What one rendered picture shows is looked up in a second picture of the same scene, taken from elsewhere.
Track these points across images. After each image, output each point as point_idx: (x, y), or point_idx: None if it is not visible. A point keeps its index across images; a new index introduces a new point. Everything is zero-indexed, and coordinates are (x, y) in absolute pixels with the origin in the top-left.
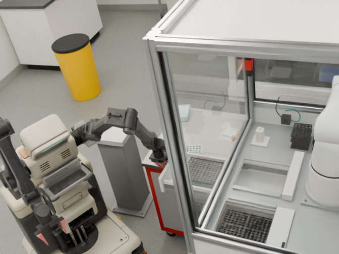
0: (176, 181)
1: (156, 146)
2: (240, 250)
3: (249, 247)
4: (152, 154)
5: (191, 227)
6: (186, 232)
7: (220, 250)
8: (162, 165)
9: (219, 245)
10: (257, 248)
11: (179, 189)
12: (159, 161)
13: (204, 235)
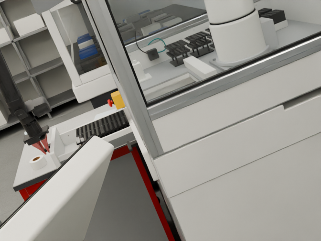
0: (95, 4)
1: (28, 110)
2: (219, 90)
3: (228, 74)
4: (25, 137)
5: (142, 97)
6: (138, 112)
7: (193, 114)
8: (46, 144)
9: (189, 102)
10: (237, 70)
11: (105, 17)
12: (39, 138)
13: (165, 100)
